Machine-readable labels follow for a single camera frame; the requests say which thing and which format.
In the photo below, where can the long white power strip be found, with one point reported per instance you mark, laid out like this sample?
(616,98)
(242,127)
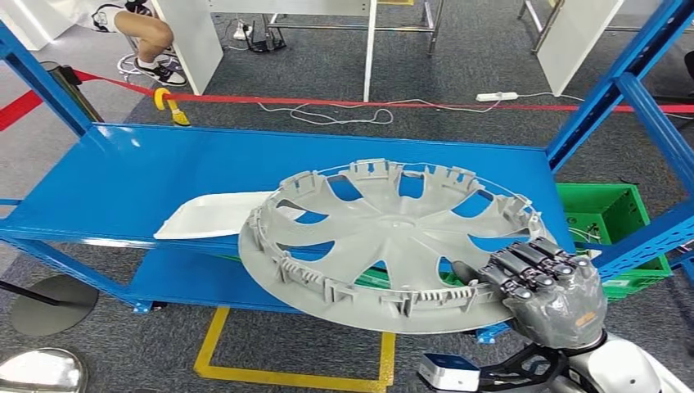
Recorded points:
(496,96)

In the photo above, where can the white desk panel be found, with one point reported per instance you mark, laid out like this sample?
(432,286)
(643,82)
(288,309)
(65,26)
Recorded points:
(577,46)

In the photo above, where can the white plastic trim part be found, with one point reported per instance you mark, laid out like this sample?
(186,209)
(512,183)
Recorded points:
(211,217)

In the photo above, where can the white cabinet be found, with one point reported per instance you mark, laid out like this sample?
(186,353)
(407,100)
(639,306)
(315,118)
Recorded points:
(27,21)

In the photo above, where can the chrome belt stanchion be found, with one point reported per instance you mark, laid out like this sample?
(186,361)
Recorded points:
(76,97)
(40,374)

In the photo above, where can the yellow belt clip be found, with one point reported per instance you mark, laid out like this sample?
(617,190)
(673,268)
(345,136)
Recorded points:
(179,116)

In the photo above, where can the blue metal shelf rack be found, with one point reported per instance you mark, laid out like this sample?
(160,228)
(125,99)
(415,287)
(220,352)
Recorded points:
(162,173)

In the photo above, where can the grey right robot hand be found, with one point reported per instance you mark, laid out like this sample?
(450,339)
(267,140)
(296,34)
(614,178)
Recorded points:
(564,309)

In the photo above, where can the black stanchion with round base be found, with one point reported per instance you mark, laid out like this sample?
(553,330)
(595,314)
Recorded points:
(54,306)

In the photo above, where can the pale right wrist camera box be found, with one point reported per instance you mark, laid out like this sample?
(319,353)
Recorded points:
(447,373)

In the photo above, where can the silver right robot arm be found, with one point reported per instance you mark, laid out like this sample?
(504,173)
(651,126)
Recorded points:
(623,369)

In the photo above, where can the white desk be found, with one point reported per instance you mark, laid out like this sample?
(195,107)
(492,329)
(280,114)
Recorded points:
(190,38)

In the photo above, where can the green plastic folding crate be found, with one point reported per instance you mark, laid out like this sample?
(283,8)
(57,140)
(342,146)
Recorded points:
(374,276)

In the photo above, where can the short red barrier belt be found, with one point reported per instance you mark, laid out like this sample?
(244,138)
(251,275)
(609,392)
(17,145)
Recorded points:
(114,83)

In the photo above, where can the white power strip with plugs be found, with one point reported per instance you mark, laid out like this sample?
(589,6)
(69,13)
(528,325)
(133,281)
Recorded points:
(242,31)

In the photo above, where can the grey plastic wheel hubcap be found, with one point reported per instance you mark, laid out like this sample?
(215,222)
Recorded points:
(390,228)

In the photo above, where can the open green plastic crate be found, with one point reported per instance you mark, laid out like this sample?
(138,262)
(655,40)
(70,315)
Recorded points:
(596,206)

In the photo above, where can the thin red barrier belt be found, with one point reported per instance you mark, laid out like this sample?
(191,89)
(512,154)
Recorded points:
(433,104)

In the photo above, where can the steel tube table frame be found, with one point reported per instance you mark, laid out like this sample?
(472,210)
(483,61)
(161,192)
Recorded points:
(435,32)

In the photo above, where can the wide red barrier belt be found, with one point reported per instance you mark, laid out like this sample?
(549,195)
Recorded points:
(19,111)

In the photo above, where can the seated person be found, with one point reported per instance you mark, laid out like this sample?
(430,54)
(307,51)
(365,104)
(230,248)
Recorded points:
(146,32)

